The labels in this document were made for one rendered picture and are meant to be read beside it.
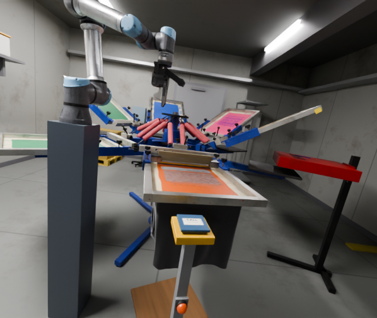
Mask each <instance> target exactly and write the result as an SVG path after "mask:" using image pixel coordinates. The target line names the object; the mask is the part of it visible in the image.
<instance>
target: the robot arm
mask: <svg viewBox="0 0 377 318"><path fill-rule="evenodd" d="M64 4H65V6H66V8H67V10H68V11H69V12H70V13H71V14H72V15H74V16H75V17H77V18H78V19H79V20H80V27H81V29H82V30H83V31H84V44H85V53H86V69H87V78H75V77H69V76H66V77H65V78H64V84H63V86H64V101H63V102H64V104H63V108H62V111H61V114H60V116H59V122H64V123H69V124H80V125H92V119H91V116H90V112H89V104H90V105H97V106H104V105H107V104H108V103H109V102H110V101H111V98H112V92H111V91H110V89H109V88H108V87H107V82H106V81H105V80H104V77H103V58H102V38H101V34H102V33H103V32H104V31H103V30H104V29H105V28H106V26H108V27H110V28H113V29H114V30H117V31H119V32H121V33H123V34H125V35H127V36H129V37H131V38H133V39H134V40H135V41H136V43H137V45H138V47H139V48H140V49H144V50H159V51H158V62H156V61H154V72H153V73H152V79H151V84H152V85H153V86H155V87H157V88H159V91H158V92H157V93H154V95H153V96H154V98H156V99H158V100H161V106H162V107H164V106H165V105H166V98H167V93H168V87H169V82H170V78H171V79H172V80H173V81H175V82H176V83H177V84H178V86H181V87H184V86H185V82H184V80H183V79H181V78H179V77H178V76H177V75H175V74H174V73H173V72H171V71H170V70H169V69H168V68H171V66H172V64H173V53H174V48H175V41H176V40H175V37H176V31H175V30H174V29H172V28H170V27H168V26H164V27H162V28H161V31H160V32H158V33H156V32H150V31H149V30H148V29H147V28H146V27H145V26H144V25H143V24H142V23H141V22H140V21H139V19H138V18H136V17H135V16H133V15H131V14H128V15H126V14H124V13H122V12H120V11H117V10H116V9H113V8H111V7H109V6H107V5H105V4H102V3H100V2H98V1H95V0H64ZM162 68H164V69H162Z"/></svg>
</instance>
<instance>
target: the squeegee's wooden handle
mask: <svg viewBox="0 0 377 318"><path fill-rule="evenodd" d="M158 155H159V156H161V162H162V160H168V161H174V162H187V163H199V164H206V165H210V162H211V161H212V160H213V156H209V155H198V154H191V153H181V152H174V151H163V150H159V151H158Z"/></svg>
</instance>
